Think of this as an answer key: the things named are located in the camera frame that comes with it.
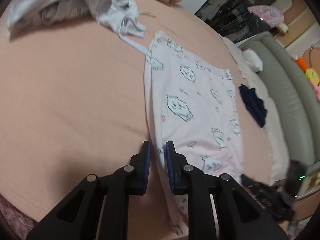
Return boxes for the orange carrot plush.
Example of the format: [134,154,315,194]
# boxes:
[296,57,309,72]

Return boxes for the cream quilted pad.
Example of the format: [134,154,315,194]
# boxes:
[246,75,292,187]
[219,34,250,80]

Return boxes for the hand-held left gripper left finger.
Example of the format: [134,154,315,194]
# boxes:
[26,141,152,240]

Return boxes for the pink printed dress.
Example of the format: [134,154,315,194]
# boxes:
[247,5,285,28]

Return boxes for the round bed pink sheet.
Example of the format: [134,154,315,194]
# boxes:
[0,0,290,240]

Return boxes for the pink fluffy rug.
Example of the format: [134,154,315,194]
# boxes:
[0,194,38,233]

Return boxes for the small white cloth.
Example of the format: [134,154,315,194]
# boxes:
[243,49,264,72]

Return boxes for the glass door wardrobe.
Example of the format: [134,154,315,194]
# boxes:
[194,0,277,44]

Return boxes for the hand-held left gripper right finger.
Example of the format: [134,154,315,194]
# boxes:
[165,140,288,240]

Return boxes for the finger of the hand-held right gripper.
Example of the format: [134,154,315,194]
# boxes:
[240,174,297,222]

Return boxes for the pink cartoon print pants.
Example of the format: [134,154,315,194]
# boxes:
[143,31,244,237]

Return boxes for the pale printed garment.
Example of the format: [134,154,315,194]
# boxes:
[40,0,93,25]

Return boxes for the yellow square plush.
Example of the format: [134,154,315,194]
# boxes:
[306,67,320,84]

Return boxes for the grey-green sofa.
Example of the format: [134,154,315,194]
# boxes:
[239,31,320,178]

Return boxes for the folded navy garment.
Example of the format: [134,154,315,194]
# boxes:
[238,84,267,128]

